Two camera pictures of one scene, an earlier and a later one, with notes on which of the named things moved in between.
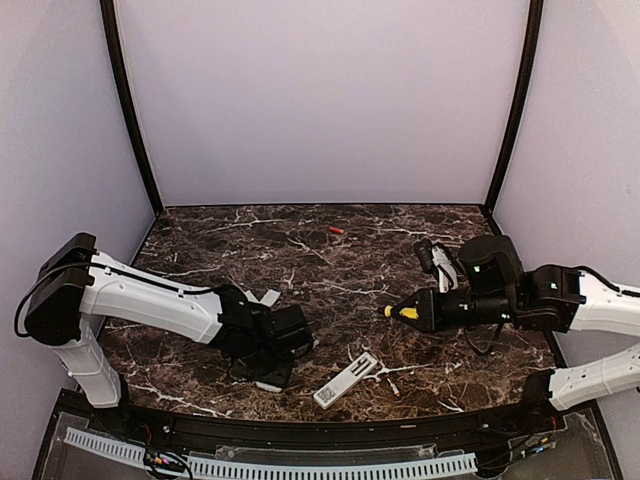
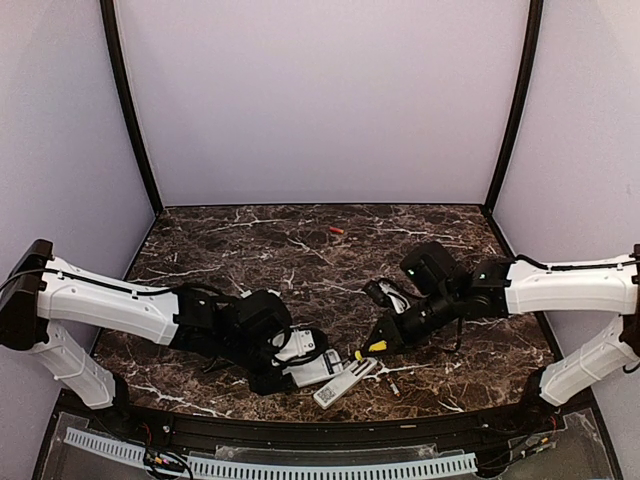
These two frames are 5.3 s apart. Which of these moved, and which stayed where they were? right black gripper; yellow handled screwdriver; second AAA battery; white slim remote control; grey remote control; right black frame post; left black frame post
Moved: right black gripper; grey remote control; yellow handled screwdriver
Stayed: left black frame post; white slim remote control; right black frame post; second AAA battery
